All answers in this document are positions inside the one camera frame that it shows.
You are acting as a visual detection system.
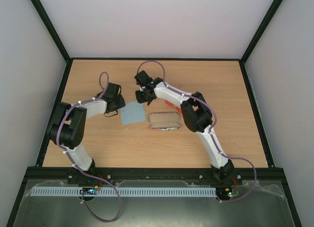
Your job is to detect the light blue slotted cable duct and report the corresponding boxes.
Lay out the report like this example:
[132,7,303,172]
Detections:
[30,187,216,198]

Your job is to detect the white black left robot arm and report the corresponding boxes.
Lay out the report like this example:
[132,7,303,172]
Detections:
[46,82,126,184]

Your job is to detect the stars and stripes glasses case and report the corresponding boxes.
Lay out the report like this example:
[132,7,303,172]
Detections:
[149,112,181,131]

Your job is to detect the light blue cleaning cloth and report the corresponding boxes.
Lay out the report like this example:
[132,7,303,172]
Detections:
[120,101,146,126]

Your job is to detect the black frame post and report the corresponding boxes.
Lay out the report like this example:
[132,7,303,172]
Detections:
[240,0,284,65]
[30,0,71,63]

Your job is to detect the black right frame post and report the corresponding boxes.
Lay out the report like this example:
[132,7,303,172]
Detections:
[240,0,284,65]

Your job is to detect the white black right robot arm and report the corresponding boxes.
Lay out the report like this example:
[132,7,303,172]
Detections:
[134,71,234,184]

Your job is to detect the red sunglasses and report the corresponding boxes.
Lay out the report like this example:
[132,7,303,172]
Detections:
[164,100,182,114]

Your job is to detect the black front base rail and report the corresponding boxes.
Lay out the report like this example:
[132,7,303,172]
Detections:
[24,167,285,185]

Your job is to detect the black left frame post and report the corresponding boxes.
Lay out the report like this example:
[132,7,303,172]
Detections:
[30,0,71,63]

